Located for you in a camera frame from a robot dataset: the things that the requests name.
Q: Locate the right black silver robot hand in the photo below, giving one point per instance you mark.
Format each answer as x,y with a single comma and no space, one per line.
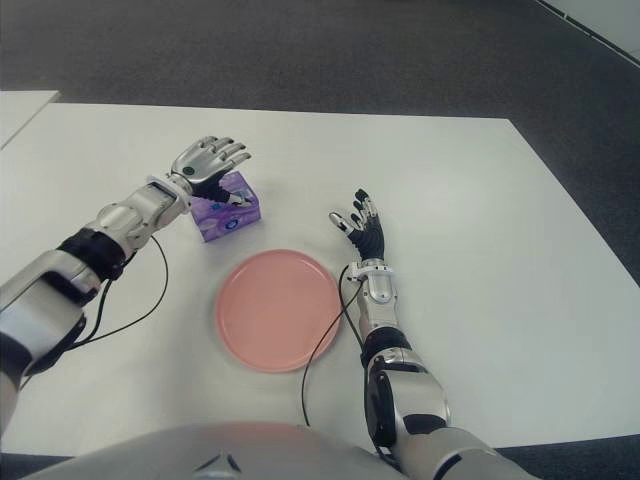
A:
370,240

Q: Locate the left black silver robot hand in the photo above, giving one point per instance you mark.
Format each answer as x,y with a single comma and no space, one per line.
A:
200,162

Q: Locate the purple tissue paper pack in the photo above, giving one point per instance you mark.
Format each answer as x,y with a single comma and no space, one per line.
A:
230,222

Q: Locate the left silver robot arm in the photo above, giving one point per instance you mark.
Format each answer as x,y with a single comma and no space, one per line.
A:
120,220

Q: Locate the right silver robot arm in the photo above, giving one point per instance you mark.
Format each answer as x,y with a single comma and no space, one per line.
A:
380,295

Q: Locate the pink round plate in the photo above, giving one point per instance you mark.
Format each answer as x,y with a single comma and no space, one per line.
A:
280,310

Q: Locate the white side table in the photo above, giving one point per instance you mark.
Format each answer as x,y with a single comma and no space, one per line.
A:
20,110

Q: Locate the silver robot torso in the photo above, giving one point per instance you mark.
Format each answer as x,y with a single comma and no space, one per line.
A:
225,455

